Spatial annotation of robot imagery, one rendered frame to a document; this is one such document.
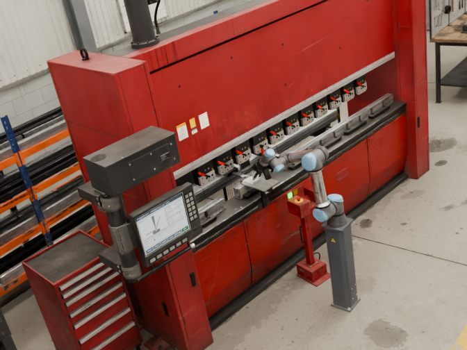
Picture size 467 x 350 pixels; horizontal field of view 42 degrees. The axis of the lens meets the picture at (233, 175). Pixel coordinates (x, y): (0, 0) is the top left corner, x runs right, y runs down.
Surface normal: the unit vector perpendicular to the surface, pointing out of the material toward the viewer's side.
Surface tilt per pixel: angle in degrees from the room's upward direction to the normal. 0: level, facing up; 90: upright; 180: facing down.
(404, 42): 90
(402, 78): 90
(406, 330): 0
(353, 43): 90
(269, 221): 90
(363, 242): 0
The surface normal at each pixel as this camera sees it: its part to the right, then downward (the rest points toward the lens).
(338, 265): -0.62, 0.44
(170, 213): 0.67, 0.23
